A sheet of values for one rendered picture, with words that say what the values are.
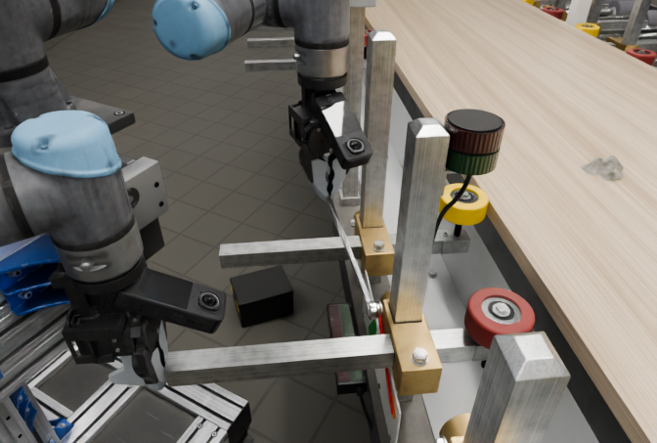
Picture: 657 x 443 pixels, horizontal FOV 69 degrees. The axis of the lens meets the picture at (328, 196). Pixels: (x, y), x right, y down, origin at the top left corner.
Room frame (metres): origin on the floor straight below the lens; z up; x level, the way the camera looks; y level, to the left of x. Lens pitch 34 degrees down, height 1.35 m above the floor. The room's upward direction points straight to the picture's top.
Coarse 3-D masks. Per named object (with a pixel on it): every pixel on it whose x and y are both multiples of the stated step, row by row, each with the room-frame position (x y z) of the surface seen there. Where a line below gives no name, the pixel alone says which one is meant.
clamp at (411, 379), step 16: (384, 304) 0.46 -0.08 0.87; (384, 320) 0.44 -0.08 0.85; (400, 336) 0.40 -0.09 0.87; (416, 336) 0.40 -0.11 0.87; (400, 352) 0.38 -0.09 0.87; (432, 352) 0.38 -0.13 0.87; (400, 368) 0.36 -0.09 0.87; (416, 368) 0.36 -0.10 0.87; (432, 368) 0.36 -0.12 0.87; (400, 384) 0.35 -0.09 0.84; (416, 384) 0.35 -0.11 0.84; (432, 384) 0.35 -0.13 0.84
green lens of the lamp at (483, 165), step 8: (448, 152) 0.43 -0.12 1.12; (456, 152) 0.43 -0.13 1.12; (496, 152) 0.43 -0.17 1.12; (448, 160) 0.43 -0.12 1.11; (456, 160) 0.42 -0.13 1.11; (464, 160) 0.42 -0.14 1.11; (472, 160) 0.42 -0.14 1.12; (480, 160) 0.42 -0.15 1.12; (488, 160) 0.42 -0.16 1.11; (496, 160) 0.43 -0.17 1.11; (448, 168) 0.43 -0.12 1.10; (456, 168) 0.42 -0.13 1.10; (464, 168) 0.42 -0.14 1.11; (472, 168) 0.42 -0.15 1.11; (480, 168) 0.42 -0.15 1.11; (488, 168) 0.42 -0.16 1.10
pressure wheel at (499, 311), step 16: (496, 288) 0.45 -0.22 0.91; (480, 304) 0.42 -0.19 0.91; (496, 304) 0.42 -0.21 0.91; (512, 304) 0.42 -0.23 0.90; (528, 304) 0.42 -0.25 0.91; (464, 320) 0.42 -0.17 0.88; (480, 320) 0.40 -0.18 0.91; (496, 320) 0.40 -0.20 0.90; (512, 320) 0.40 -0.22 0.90; (528, 320) 0.40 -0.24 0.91; (480, 336) 0.39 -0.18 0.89
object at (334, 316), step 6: (330, 306) 0.61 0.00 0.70; (336, 306) 0.61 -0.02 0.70; (330, 312) 0.60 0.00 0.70; (336, 312) 0.60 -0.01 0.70; (330, 318) 0.58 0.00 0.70; (336, 318) 0.58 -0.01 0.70; (330, 324) 0.57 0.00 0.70; (336, 324) 0.57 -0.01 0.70; (336, 330) 0.56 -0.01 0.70; (336, 336) 0.54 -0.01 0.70; (342, 336) 0.54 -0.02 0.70; (342, 372) 0.47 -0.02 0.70; (348, 372) 0.47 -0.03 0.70; (342, 378) 0.46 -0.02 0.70; (348, 378) 0.46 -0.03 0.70
